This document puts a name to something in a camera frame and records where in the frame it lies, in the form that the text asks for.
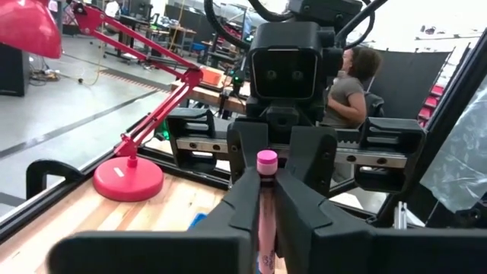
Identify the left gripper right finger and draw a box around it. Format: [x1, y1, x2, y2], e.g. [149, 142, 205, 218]
[274, 169, 487, 274]

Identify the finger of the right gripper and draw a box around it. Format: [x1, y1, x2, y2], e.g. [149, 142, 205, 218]
[227, 120, 269, 186]
[291, 125, 339, 197]

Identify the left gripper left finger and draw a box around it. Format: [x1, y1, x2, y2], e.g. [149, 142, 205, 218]
[47, 167, 263, 274]

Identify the pink crayon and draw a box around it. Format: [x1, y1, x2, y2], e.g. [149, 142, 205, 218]
[256, 149, 279, 274]

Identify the blue plastic basket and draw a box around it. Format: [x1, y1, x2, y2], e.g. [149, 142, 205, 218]
[188, 212, 209, 230]

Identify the red shelf rack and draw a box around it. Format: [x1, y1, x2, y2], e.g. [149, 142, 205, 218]
[417, 82, 446, 127]

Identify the person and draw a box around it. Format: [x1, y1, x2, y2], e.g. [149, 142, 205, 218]
[321, 45, 383, 130]

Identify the wooden workbench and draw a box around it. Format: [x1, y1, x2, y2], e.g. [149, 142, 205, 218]
[170, 66, 252, 116]

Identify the clear plastic sheet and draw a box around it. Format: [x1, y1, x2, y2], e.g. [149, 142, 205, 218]
[419, 74, 487, 214]

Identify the black partition panel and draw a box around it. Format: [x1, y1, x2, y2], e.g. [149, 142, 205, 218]
[364, 48, 454, 119]

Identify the orange box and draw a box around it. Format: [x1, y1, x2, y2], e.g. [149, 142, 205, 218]
[200, 67, 224, 87]

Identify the red desk lamp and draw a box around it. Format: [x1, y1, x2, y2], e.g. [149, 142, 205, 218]
[0, 0, 205, 202]

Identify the black background desk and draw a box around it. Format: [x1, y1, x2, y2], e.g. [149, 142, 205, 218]
[116, 14, 199, 59]

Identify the black table clamp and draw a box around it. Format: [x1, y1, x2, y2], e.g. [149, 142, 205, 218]
[25, 158, 85, 199]

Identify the black computer tower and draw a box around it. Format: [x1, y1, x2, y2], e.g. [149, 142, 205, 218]
[0, 42, 31, 97]

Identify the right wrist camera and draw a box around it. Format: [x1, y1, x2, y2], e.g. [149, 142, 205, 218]
[248, 21, 336, 103]

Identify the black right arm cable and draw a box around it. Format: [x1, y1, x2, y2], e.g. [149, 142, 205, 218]
[203, 0, 389, 53]

